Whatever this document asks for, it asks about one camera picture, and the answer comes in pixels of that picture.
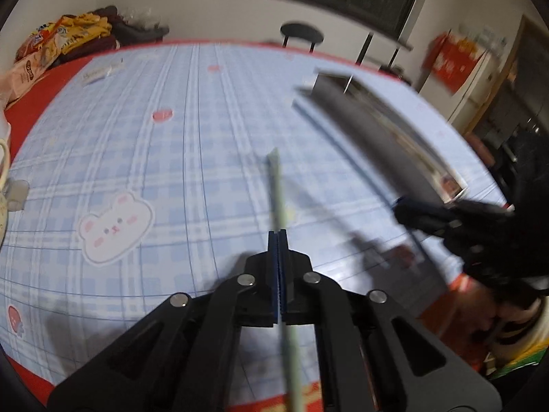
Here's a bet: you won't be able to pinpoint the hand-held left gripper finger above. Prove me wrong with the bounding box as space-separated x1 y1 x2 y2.
46 230 279 412
278 229 503 412

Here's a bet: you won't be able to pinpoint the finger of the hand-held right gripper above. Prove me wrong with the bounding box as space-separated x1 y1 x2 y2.
452 198 515 219
394 196 464 238

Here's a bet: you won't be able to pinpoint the green chopsticks pair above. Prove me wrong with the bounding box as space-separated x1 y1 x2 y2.
267 147 303 412

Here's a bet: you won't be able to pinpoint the stainless steel utensil tray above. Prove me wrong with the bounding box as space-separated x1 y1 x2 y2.
293 69 469 207

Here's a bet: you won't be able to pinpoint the person's right hand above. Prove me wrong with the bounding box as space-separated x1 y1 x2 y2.
465 285 522 344

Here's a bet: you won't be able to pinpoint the pink round stool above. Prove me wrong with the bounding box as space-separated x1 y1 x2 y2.
465 133 494 168

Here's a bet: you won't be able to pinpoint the white refrigerator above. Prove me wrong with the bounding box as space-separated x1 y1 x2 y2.
418 49 500 127

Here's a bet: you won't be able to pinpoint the black rice cooker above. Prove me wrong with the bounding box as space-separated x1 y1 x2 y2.
377 64 412 87

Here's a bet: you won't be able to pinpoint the red printed bag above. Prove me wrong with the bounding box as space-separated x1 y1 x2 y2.
424 31 487 94

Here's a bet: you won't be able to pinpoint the clear plastic containers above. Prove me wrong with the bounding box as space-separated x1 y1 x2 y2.
459 23 509 54

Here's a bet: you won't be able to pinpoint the black metal rack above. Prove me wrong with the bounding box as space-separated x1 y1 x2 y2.
355 32 401 69

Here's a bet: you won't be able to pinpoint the black round-back chair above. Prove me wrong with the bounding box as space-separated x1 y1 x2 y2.
280 22 325 54

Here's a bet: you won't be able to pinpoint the clear tablecloth clip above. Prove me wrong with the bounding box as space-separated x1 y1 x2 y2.
6 179 31 211

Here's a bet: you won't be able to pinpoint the white paper card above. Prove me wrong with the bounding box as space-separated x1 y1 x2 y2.
81 59 125 85

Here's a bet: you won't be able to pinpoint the yellow-rimmed cartoon mug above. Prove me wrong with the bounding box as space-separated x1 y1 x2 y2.
0 137 13 245

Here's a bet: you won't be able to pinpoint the dark red cloth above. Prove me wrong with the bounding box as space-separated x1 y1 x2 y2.
60 34 123 58

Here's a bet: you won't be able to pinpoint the clear plastic bag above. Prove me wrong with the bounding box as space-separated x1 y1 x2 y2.
124 7 166 31

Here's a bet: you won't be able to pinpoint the yellow clothing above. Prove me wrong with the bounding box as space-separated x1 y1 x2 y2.
58 13 113 52

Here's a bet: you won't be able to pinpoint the orange snack bag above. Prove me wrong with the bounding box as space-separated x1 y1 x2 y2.
15 21 65 63

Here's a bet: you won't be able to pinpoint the wooden door frame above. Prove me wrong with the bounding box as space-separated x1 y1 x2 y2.
465 14 549 138

